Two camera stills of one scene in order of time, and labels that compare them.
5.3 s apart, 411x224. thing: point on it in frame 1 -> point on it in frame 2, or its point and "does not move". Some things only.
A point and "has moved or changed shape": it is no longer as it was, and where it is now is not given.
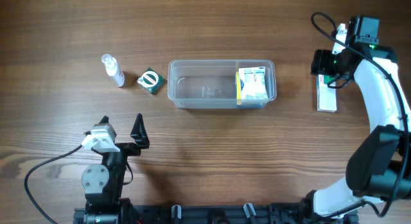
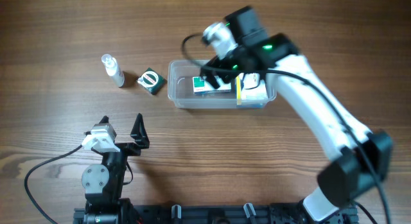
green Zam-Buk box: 151,81 does not move
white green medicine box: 326,96 has moved or changed shape
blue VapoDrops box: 245,103 does not move
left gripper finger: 139,132 does not move
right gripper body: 327,63 -> 235,60
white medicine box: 255,83 does not move
